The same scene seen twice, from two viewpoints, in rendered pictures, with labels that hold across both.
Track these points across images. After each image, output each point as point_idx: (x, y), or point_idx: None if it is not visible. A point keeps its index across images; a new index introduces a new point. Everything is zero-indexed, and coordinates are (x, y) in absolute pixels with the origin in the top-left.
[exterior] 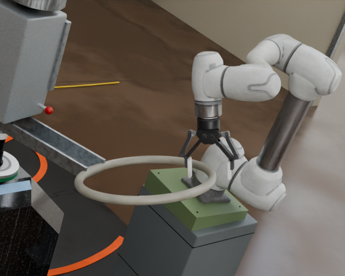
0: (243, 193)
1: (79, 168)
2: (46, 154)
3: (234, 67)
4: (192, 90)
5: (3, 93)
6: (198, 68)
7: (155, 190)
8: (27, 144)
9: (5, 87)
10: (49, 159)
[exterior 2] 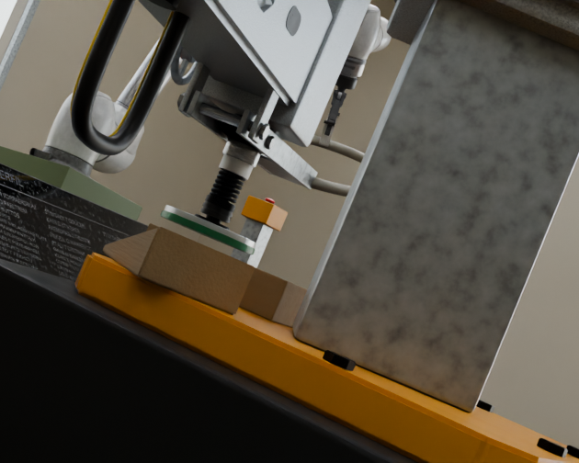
0: (122, 157)
1: (313, 176)
2: (299, 173)
3: None
4: (362, 48)
5: (326, 99)
6: (378, 25)
7: (78, 195)
8: (289, 168)
9: (331, 89)
10: (298, 179)
